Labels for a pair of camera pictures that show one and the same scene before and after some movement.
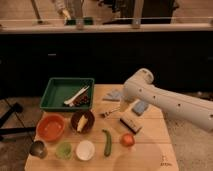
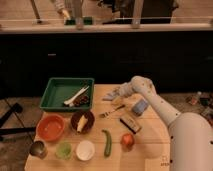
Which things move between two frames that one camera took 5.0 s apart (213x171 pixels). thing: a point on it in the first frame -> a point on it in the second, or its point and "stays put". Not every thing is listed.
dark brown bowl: [77, 116] stays put
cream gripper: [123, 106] -> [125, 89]
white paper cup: [85, 150] stays put
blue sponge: [139, 107] stays put
